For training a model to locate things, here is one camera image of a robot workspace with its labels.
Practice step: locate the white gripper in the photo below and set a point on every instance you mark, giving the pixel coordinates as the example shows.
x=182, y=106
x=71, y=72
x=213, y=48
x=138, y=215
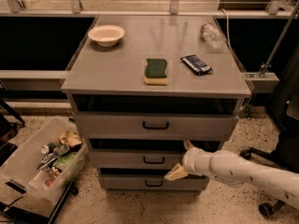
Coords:
x=192, y=161

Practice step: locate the grey drawer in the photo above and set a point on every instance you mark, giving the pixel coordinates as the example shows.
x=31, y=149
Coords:
x=136, y=159
x=155, y=126
x=152, y=182

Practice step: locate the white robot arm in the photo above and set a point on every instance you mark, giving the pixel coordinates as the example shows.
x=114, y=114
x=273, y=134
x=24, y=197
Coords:
x=232, y=170

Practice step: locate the grey bottom drawer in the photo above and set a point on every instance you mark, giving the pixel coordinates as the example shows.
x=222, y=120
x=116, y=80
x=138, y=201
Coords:
x=152, y=182

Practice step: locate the grey drawer cabinet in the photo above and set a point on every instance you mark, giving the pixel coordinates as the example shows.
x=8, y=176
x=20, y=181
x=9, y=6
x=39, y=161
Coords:
x=136, y=103

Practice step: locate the grey top drawer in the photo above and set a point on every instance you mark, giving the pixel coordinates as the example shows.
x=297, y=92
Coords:
x=155, y=126

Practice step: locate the green yellow sponge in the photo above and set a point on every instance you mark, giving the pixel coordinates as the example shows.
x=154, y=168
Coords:
x=155, y=72

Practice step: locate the black office chair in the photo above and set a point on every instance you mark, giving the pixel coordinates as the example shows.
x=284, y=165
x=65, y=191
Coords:
x=284, y=105

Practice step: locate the crumpled tan bag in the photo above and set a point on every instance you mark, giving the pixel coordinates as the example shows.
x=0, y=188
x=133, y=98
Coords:
x=70, y=138

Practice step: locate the green chip bag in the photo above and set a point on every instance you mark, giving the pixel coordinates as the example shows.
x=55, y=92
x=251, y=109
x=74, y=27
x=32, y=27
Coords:
x=64, y=161

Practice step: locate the metal diagonal pole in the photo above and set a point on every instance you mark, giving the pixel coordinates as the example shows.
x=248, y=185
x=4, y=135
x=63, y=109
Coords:
x=266, y=65

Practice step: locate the clear plastic bottle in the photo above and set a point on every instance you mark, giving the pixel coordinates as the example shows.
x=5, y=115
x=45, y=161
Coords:
x=213, y=36

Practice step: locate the metal can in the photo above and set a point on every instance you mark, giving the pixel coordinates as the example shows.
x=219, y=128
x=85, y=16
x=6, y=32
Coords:
x=48, y=148

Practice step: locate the clear plastic bin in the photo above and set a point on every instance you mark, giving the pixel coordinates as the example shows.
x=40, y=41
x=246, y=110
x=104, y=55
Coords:
x=31, y=171

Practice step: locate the white bowl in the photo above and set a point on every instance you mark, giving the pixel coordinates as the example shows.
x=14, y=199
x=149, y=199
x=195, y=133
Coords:
x=106, y=35

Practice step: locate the black cart frame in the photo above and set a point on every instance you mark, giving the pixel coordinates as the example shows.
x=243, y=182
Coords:
x=16, y=215

